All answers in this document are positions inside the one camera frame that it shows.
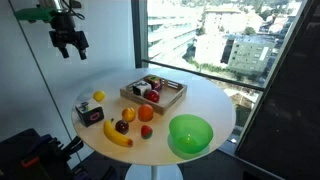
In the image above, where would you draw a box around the wooden tray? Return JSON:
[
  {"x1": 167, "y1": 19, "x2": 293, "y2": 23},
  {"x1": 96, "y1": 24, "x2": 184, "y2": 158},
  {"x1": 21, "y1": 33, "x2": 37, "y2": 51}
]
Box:
[{"x1": 119, "y1": 74, "x2": 188, "y2": 116}]

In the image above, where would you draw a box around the yellow ball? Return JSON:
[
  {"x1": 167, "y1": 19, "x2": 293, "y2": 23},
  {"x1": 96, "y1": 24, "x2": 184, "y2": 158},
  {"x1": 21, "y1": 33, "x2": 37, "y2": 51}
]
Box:
[{"x1": 92, "y1": 90, "x2": 107, "y2": 103}]

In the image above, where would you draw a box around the colorful toy cube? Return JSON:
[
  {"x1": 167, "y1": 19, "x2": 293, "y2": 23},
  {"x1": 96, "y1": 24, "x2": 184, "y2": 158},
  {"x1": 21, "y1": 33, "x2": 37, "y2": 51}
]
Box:
[{"x1": 144, "y1": 75, "x2": 164, "y2": 92}]

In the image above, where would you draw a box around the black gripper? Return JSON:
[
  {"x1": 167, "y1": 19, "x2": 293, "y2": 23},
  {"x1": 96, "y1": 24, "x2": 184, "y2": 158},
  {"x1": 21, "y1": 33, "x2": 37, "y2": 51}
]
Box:
[{"x1": 48, "y1": 11, "x2": 90, "y2": 61}]

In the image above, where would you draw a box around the yellow orange toy peach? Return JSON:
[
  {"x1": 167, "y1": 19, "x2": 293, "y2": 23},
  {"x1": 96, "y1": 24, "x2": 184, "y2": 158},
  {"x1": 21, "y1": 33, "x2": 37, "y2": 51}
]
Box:
[{"x1": 121, "y1": 107, "x2": 137, "y2": 123}]

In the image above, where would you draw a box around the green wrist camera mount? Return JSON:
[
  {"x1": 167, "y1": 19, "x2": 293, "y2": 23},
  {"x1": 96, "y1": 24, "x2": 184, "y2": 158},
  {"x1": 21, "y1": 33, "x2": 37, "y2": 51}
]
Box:
[{"x1": 13, "y1": 7, "x2": 57, "y2": 24}]

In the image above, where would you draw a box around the red toy strawberry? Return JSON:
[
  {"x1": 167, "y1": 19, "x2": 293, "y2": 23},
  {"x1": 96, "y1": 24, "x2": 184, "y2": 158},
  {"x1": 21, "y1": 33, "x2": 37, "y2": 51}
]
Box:
[{"x1": 140, "y1": 124, "x2": 154, "y2": 140}]

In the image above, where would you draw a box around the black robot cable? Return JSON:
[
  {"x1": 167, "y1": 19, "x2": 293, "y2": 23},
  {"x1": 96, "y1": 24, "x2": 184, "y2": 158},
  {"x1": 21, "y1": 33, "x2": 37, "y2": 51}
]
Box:
[{"x1": 61, "y1": 0, "x2": 86, "y2": 21}]

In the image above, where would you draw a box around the dark red toy plum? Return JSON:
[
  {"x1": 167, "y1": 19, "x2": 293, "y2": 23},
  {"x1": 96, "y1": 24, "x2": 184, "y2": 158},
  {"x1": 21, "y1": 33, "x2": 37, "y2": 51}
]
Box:
[{"x1": 115, "y1": 119, "x2": 130, "y2": 135}]

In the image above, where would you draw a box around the yellow toy banana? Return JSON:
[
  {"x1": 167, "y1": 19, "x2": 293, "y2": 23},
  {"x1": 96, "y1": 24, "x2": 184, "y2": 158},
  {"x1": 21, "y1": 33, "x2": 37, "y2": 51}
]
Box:
[{"x1": 103, "y1": 118, "x2": 134, "y2": 148}]

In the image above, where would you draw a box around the white black toy cube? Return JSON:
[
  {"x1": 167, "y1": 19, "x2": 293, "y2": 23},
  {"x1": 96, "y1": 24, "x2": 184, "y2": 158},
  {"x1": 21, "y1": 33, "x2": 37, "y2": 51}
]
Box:
[{"x1": 132, "y1": 80, "x2": 153, "y2": 98}]

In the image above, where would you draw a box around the large printed toy cube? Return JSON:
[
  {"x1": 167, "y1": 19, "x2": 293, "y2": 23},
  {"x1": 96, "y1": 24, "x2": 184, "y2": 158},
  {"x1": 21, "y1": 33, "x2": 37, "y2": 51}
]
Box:
[{"x1": 75, "y1": 98, "x2": 105, "y2": 128}]

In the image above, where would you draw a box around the red toy apple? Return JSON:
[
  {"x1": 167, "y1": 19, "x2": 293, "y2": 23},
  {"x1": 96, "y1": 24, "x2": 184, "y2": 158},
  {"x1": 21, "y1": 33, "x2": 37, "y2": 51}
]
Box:
[{"x1": 145, "y1": 89, "x2": 161, "y2": 104}]

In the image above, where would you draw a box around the green plastic bowl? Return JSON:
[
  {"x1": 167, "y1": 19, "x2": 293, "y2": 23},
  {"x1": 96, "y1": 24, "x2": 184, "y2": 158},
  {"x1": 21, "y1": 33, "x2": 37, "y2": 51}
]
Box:
[{"x1": 168, "y1": 114, "x2": 214, "y2": 155}]

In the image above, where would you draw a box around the white table pedestal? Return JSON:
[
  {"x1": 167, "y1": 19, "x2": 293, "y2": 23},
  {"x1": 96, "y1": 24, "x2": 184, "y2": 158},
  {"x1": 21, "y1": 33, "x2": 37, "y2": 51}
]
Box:
[{"x1": 124, "y1": 163, "x2": 184, "y2": 180}]

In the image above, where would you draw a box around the toy orange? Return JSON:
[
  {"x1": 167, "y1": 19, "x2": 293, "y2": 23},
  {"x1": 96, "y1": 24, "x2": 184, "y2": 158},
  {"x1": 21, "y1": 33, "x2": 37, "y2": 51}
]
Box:
[{"x1": 137, "y1": 103, "x2": 155, "y2": 123}]

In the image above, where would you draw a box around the dark window railing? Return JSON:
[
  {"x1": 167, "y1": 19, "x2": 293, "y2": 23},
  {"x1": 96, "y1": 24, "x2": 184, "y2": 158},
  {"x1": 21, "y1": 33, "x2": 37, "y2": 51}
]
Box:
[{"x1": 141, "y1": 59, "x2": 266, "y2": 92}]

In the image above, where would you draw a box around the dark window mullion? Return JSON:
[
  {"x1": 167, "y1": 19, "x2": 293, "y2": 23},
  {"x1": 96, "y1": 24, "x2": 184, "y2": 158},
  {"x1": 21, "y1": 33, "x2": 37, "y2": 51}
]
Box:
[{"x1": 130, "y1": 0, "x2": 149, "y2": 69}]

